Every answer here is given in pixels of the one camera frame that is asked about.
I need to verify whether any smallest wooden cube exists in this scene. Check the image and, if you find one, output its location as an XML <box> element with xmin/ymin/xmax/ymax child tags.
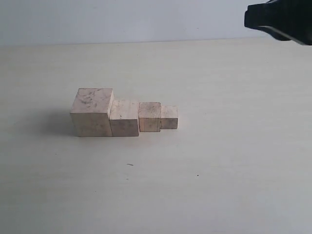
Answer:
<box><xmin>160</xmin><ymin>105</ymin><xmax>178</xmax><ymax>129</ymax></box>

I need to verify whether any third largest wooden cube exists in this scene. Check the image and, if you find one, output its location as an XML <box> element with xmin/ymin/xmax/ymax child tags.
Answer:
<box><xmin>138</xmin><ymin>102</ymin><xmax>161</xmax><ymax>132</ymax></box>

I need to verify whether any second largest wooden cube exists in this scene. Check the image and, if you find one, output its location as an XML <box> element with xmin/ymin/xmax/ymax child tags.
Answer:
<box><xmin>110</xmin><ymin>99</ymin><xmax>139</xmax><ymax>137</ymax></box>

